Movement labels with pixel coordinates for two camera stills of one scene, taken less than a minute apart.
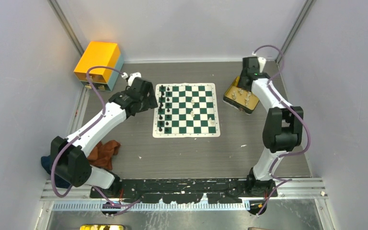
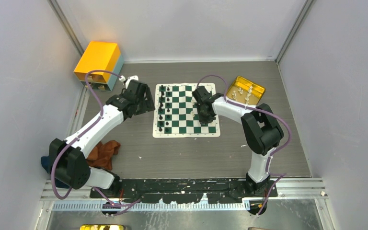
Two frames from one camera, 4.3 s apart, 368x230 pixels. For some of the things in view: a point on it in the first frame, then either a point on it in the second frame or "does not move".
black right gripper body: (240, 80) → (203, 118)
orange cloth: (102, 154) does not move
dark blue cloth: (60, 182) does not move
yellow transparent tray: (240, 98) does not move
